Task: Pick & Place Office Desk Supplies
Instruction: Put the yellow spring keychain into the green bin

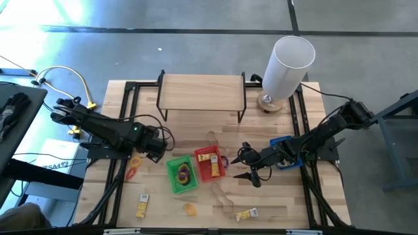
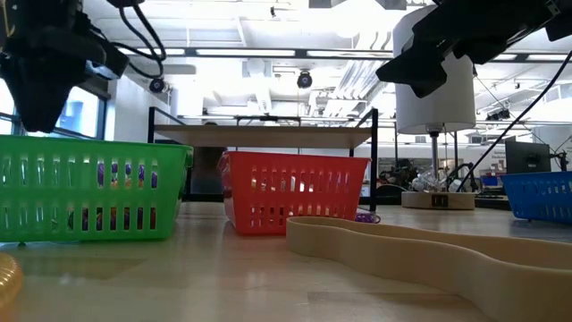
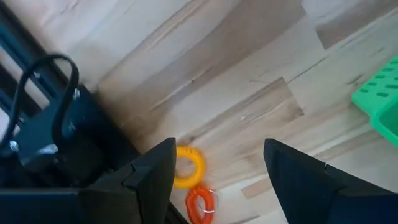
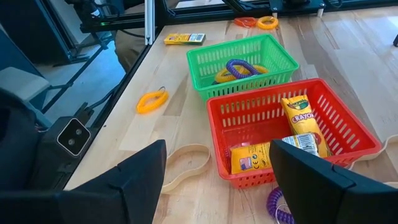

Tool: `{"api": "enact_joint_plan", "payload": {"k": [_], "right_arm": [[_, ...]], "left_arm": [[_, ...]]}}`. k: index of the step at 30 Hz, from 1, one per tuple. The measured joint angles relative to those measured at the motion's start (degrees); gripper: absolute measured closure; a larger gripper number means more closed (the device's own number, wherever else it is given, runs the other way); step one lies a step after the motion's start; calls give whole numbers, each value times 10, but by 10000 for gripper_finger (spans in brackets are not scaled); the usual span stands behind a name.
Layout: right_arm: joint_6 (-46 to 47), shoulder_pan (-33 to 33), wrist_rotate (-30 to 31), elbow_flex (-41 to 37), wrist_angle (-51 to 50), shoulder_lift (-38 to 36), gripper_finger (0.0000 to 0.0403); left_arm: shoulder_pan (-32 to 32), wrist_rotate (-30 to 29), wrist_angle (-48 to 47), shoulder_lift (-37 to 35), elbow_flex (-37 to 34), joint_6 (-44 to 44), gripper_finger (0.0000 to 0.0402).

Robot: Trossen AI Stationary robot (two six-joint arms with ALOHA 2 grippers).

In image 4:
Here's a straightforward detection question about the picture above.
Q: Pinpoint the red spiral wrist coil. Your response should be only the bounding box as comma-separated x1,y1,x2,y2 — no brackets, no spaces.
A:
233,17,258,29

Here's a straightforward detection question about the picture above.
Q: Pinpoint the red plastic basket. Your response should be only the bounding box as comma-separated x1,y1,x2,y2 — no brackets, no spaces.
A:
206,77,382,190

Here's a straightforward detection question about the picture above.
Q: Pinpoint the silver aluminium post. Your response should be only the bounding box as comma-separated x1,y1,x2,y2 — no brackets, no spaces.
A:
144,0,155,47

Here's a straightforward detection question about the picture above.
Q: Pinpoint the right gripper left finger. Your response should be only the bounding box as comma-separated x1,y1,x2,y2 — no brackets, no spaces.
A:
108,139,168,224

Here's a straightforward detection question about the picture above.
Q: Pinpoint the purple spiral wrist coil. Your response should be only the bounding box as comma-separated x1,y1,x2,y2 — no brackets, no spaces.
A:
225,58,262,80
266,186,296,224

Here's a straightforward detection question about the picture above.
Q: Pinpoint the grey seat cushion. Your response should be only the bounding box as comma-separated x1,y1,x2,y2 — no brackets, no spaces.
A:
0,66,51,103

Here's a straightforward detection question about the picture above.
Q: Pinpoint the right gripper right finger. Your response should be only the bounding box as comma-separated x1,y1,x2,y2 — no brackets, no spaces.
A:
269,139,356,224

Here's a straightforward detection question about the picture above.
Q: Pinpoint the yellow crayon box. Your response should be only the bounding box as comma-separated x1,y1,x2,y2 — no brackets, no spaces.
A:
229,133,321,175
280,95,333,158
164,32,206,46

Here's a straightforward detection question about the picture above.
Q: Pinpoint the black table-level camera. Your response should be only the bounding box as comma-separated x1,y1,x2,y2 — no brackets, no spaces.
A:
37,115,93,190

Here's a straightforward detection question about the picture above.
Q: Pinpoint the green plastic basket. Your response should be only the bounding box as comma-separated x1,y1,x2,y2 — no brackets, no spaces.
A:
185,33,300,103

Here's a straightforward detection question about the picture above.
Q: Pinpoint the person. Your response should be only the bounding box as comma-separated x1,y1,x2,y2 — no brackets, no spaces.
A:
114,2,149,73

